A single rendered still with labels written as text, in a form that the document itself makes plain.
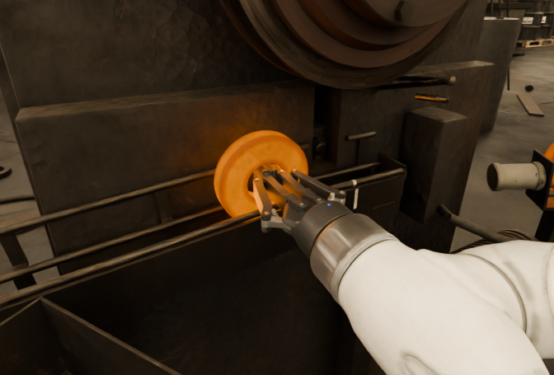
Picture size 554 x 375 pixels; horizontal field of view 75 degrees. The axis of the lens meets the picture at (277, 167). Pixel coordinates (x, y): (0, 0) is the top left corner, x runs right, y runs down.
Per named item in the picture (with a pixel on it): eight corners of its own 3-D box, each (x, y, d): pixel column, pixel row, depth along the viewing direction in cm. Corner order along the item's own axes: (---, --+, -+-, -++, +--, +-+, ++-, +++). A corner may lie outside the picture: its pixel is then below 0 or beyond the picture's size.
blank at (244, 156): (205, 142, 53) (213, 151, 50) (298, 119, 59) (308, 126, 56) (219, 227, 61) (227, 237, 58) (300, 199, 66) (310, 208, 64)
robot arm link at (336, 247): (398, 292, 41) (363, 260, 46) (413, 227, 37) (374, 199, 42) (332, 323, 37) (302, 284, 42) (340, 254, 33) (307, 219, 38)
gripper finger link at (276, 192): (308, 230, 47) (298, 233, 46) (268, 190, 56) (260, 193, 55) (310, 204, 45) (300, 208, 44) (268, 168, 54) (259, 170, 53)
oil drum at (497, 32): (407, 119, 339) (424, 16, 302) (451, 110, 364) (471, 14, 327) (463, 138, 291) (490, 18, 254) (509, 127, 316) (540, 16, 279)
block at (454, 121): (387, 205, 87) (402, 107, 77) (412, 198, 90) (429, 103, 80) (423, 227, 78) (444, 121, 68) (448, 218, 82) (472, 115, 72)
